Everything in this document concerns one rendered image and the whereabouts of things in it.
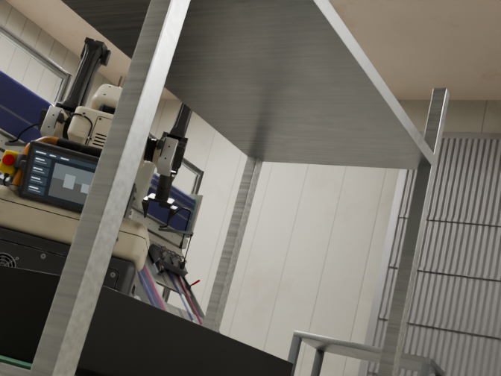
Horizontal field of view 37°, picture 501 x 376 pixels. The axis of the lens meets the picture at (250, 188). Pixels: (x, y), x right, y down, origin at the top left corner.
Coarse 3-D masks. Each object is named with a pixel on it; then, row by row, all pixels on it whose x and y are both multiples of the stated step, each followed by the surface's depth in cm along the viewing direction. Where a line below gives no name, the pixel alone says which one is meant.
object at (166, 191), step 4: (160, 188) 302; (164, 188) 303; (168, 188) 303; (156, 192) 304; (160, 192) 303; (164, 192) 303; (168, 192) 304; (148, 196) 304; (152, 196) 305; (156, 196) 304; (160, 196) 303; (164, 196) 303; (168, 196) 305; (152, 200) 304; (156, 200) 303; (160, 200) 303; (164, 200) 304; (168, 200) 306; (172, 200) 307
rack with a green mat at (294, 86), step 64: (64, 0) 124; (128, 0) 118; (192, 0) 113; (256, 0) 109; (320, 0) 107; (192, 64) 135; (256, 64) 129; (320, 64) 123; (128, 128) 74; (256, 128) 158; (320, 128) 149; (384, 128) 141; (128, 192) 74; (64, 320) 69
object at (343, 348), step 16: (304, 336) 377; (320, 336) 374; (320, 352) 413; (336, 352) 404; (352, 352) 384; (368, 352) 366; (320, 368) 412; (400, 368) 398; (416, 368) 379; (432, 368) 361
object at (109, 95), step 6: (108, 84) 283; (102, 90) 278; (108, 90) 279; (114, 90) 280; (120, 90) 281; (96, 96) 274; (102, 96) 274; (108, 96) 275; (114, 96) 276; (96, 102) 274; (102, 102) 274; (108, 102) 274; (114, 102) 274; (96, 108) 275
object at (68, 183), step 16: (32, 144) 218; (48, 144) 220; (16, 160) 225; (32, 160) 219; (48, 160) 219; (64, 160) 219; (80, 160) 219; (96, 160) 219; (32, 176) 220; (48, 176) 220; (64, 176) 220; (80, 176) 220; (32, 192) 221; (48, 192) 221; (64, 192) 221; (80, 192) 221; (64, 208) 222; (80, 208) 221
